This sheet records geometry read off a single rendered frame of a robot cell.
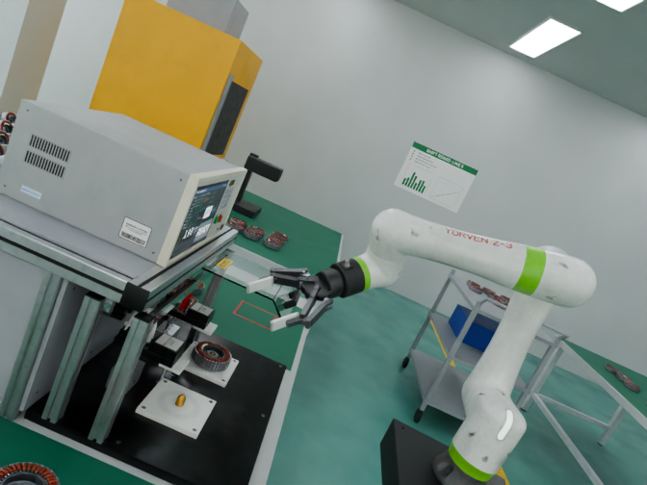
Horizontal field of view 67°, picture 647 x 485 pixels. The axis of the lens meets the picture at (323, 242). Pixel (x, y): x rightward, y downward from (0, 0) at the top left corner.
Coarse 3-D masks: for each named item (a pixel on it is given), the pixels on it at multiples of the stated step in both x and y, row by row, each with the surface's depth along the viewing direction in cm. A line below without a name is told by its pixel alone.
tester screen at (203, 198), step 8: (224, 184) 121; (200, 192) 103; (208, 192) 109; (216, 192) 116; (200, 200) 106; (208, 200) 112; (216, 200) 120; (192, 208) 102; (200, 208) 109; (192, 216) 105; (200, 216) 112; (184, 224) 102; (192, 224) 108; (184, 232) 104; (184, 240) 107; (184, 248) 110
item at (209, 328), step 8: (200, 304) 139; (168, 312) 134; (176, 312) 134; (184, 312) 135; (192, 312) 134; (200, 312) 135; (208, 312) 137; (168, 320) 136; (184, 320) 134; (192, 320) 134; (200, 320) 134; (208, 320) 136; (168, 328) 139; (200, 328) 135; (208, 328) 137
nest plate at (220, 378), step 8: (192, 344) 145; (184, 352) 139; (192, 360) 137; (232, 360) 146; (192, 368) 133; (200, 368) 135; (232, 368) 142; (200, 376) 133; (208, 376) 133; (216, 376) 134; (224, 376) 136; (224, 384) 133
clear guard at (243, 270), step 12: (228, 252) 147; (216, 264) 132; (240, 264) 141; (252, 264) 146; (228, 276) 128; (240, 276) 131; (252, 276) 136; (264, 276) 140; (276, 288) 135; (288, 288) 146; (276, 300) 128; (288, 312) 136
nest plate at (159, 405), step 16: (160, 384) 120; (176, 384) 123; (144, 400) 112; (160, 400) 115; (192, 400) 120; (208, 400) 123; (144, 416) 109; (160, 416) 110; (176, 416) 112; (192, 416) 114; (208, 416) 117; (192, 432) 109
